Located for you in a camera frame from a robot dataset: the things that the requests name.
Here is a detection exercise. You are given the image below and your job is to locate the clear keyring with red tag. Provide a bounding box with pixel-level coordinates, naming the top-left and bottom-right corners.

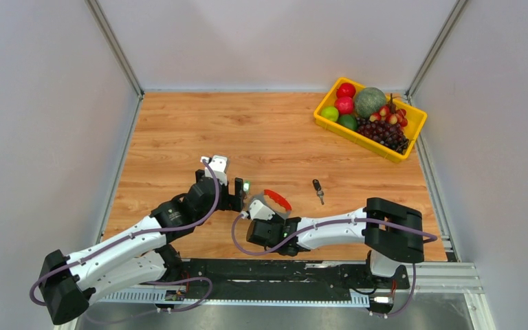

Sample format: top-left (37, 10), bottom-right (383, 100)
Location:
top-left (251, 189), bottom-right (292, 219)

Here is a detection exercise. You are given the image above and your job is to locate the black car key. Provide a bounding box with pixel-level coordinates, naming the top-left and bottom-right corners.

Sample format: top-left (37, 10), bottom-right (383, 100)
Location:
top-left (312, 179), bottom-right (325, 205)

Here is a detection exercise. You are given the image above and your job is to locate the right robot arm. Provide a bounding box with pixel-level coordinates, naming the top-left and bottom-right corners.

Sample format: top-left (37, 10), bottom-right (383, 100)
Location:
top-left (241, 197), bottom-right (436, 287)

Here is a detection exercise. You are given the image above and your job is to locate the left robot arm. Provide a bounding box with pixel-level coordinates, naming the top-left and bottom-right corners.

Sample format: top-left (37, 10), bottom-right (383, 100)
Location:
top-left (29, 168), bottom-right (248, 325)

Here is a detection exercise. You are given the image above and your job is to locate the light green apple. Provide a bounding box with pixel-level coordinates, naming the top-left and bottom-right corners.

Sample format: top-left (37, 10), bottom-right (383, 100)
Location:
top-left (320, 106), bottom-right (340, 122)

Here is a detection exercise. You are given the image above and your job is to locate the dark green lime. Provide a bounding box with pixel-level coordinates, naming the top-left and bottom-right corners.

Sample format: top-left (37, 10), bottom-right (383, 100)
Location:
top-left (337, 114), bottom-right (358, 131)

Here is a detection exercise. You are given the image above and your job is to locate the pink red apple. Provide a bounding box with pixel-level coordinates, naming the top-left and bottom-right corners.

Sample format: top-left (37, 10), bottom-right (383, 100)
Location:
top-left (333, 96), bottom-right (355, 115)

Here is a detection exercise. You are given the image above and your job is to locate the purple grape bunch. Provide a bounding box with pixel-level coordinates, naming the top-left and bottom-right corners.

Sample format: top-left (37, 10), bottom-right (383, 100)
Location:
top-left (356, 118), bottom-right (410, 154)

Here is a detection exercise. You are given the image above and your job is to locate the red apple back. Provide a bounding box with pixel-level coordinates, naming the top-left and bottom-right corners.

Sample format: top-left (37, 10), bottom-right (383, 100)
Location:
top-left (335, 82), bottom-right (356, 98)

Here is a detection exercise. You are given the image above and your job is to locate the green grey melon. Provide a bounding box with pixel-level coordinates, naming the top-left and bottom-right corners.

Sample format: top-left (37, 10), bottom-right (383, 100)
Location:
top-left (353, 87), bottom-right (386, 119)

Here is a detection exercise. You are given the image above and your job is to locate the red cherry cluster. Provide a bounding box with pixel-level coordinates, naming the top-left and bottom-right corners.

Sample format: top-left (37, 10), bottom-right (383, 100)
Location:
top-left (369, 93), bottom-right (408, 128)

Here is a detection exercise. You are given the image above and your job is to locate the yellow plastic fruit tray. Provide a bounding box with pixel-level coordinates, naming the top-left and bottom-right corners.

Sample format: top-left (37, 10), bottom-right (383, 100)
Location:
top-left (313, 78), bottom-right (428, 163)

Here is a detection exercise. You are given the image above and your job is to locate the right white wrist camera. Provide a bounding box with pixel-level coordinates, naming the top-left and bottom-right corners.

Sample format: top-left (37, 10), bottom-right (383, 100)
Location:
top-left (244, 198), bottom-right (275, 221)

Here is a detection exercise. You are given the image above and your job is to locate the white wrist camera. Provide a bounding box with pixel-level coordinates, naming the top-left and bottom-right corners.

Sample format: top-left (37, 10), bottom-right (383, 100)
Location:
top-left (244, 198), bottom-right (275, 221)
top-left (201, 155), bottom-right (228, 186)

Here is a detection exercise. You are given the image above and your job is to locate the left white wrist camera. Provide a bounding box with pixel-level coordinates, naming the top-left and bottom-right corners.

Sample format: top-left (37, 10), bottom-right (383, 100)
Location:
top-left (201, 155), bottom-right (228, 186)

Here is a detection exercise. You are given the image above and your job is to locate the aluminium frame rail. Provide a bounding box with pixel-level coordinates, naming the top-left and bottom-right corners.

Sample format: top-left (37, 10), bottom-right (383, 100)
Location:
top-left (70, 254), bottom-right (486, 308)

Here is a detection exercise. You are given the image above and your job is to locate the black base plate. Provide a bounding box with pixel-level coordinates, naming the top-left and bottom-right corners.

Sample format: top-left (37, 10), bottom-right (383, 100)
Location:
top-left (160, 258), bottom-right (410, 303)

